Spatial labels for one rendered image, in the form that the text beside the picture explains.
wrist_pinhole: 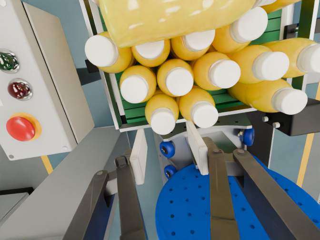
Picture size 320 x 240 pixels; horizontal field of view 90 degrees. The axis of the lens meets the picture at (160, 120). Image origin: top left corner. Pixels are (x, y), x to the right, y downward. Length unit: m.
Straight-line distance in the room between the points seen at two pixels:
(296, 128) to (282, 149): 1.50
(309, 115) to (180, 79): 0.31
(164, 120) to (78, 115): 0.15
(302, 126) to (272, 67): 0.21
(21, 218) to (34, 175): 1.23
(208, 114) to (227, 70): 0.07
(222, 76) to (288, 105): 0.12
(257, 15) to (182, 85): 0.13
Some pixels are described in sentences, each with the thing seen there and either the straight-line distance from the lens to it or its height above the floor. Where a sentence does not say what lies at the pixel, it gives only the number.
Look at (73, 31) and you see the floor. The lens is 1.45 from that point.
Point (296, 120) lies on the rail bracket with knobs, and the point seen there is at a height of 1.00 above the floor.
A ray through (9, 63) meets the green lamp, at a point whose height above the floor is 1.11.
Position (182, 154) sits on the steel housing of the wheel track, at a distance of 0.46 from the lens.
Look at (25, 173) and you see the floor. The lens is 2.11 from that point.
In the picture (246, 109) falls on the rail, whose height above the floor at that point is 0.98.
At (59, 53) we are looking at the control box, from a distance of 0.31.
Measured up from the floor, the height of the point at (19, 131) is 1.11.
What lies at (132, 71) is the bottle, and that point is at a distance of 0.27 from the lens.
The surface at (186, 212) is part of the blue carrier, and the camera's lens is 0.34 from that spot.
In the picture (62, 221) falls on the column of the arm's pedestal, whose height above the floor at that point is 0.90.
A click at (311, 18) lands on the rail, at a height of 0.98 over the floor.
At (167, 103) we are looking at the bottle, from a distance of 0.28.
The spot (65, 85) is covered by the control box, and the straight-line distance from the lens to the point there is 0.30.
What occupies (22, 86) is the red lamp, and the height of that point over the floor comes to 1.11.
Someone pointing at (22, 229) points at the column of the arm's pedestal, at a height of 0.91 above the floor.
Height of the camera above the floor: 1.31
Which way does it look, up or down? 70 degrees down
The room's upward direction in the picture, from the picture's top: 177 degrees clockwise
